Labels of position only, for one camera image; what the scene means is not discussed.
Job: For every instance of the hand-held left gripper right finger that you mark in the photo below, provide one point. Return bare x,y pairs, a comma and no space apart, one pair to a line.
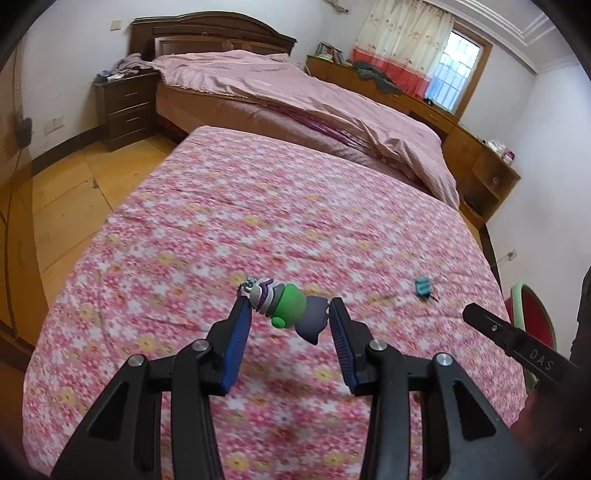
341,346

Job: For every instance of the white packets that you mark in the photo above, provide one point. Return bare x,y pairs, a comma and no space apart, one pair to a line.
495,145

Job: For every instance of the white and red curtain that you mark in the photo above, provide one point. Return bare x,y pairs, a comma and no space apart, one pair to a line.
397,41

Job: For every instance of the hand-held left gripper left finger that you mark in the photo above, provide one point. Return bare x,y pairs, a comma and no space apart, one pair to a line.
238,346

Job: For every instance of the wooden wardrobe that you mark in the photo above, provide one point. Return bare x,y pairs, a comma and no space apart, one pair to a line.
11,341

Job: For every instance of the white double wall socket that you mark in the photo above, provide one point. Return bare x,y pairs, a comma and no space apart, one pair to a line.
54,125

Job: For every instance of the red bucket with green rim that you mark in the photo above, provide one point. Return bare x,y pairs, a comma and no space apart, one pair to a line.
535,314

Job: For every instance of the long wooden desk cabinet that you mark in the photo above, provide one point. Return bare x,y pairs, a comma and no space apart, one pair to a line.
480,161

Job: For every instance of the small red box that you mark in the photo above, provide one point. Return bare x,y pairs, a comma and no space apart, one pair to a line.
509,157

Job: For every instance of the window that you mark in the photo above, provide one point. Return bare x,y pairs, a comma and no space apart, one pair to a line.
452,69

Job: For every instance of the pink floral cloth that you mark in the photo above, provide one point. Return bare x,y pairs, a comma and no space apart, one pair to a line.
231,207

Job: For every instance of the dark wooden headboard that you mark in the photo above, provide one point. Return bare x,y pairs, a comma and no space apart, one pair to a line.
203,37

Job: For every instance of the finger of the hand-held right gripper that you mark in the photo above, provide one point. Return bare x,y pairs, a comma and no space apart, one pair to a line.
508,339

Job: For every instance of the dark wooden nightstand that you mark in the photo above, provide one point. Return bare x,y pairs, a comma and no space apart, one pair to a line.
124,106

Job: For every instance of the wooden bed with pink duvet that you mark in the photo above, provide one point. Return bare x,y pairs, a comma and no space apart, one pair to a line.
323,101

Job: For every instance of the black wall plug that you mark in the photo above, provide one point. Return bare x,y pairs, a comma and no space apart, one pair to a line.
23,131

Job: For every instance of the stack of books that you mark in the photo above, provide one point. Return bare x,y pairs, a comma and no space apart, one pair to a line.
328,50

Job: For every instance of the grey cloth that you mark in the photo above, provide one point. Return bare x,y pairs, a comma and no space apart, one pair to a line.
376,76

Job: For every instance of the person's right forearm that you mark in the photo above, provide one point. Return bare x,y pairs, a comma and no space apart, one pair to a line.
549,410

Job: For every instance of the pile of clothes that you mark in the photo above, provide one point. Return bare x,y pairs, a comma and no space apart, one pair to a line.
127,64

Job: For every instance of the small teal item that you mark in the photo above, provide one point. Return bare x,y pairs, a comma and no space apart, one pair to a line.
422,286

